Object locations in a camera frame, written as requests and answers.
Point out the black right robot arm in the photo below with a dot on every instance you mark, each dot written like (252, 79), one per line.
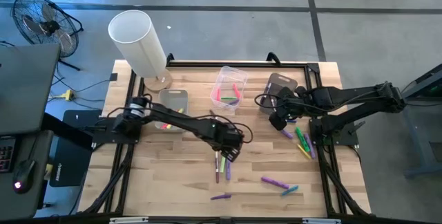
(345, 96)

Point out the slim yellow highlighter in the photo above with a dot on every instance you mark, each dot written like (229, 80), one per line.
(303, 151)

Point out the dark grey plastic bin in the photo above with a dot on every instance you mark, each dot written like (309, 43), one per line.
(283, 80)

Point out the small blue-purple highlighter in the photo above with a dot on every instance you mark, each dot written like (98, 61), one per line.
(233, 102)

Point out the small purple highlighter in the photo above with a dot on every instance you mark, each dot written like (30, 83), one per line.
(221, 197)

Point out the white shade table lamp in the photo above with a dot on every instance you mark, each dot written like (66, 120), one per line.
(136, 44)

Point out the dark side desk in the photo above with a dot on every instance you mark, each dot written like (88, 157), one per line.
(38, 148)

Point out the large pink highlighter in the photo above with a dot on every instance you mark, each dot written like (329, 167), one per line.
(164, 126)

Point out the black computer box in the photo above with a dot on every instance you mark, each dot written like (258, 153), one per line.
(69, 165)

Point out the blue highlighter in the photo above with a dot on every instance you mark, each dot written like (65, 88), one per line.
(289, 190)

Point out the yellow power plug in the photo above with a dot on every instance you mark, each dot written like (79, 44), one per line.
(68, 95)

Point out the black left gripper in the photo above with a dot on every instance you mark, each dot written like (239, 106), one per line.
(226, 137)

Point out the light green highlighter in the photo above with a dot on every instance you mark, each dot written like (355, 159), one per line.
(222, 164)

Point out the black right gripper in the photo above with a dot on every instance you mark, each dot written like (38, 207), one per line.
(293, 101)

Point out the small green highlighter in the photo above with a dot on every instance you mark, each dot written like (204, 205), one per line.
(229, 97)

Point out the backlit black keyboard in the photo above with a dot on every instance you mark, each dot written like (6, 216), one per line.
(7, 155)

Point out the light grey plastic bin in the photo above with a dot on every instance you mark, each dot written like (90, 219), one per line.
(171, 99)

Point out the blue cap thin marker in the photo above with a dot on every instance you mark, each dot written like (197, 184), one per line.
(291, 121)

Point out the red-pink highlighter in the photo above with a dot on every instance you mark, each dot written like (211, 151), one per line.
(236, 91)

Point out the large yellow highlighter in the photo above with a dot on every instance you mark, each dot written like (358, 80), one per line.
(180, 110)

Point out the small pink highlighter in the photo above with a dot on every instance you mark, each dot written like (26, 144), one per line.
(218, 94)

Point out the white frame bracket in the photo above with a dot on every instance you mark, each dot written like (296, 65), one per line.
(127, 220)
(321, 221)

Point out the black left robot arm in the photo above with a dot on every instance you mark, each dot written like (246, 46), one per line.
(179, 122)

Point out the black floor fan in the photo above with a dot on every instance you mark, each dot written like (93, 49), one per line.
(50, 27)

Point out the dark red thin marker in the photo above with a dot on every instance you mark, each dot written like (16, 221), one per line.
(217, 167)

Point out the slim purple highlighter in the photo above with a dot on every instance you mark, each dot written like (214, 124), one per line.
(310, 145)

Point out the blue-grey metal cart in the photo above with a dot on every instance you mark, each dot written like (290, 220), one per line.
(424, 127)

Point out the black cap thin marker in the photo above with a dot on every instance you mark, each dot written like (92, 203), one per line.
(269, 91)

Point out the grey computer monitor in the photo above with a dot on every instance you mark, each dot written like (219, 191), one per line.
(24, 89)

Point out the small black square tag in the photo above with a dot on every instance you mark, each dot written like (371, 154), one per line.
(113, 76)

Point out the dark green highlighter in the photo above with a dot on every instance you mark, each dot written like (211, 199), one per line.
(302, 139)

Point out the black computer mouse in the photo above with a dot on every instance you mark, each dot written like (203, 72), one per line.
(24, 174)

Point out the clear plastic bin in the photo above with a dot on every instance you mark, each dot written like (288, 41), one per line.
(228, 79)

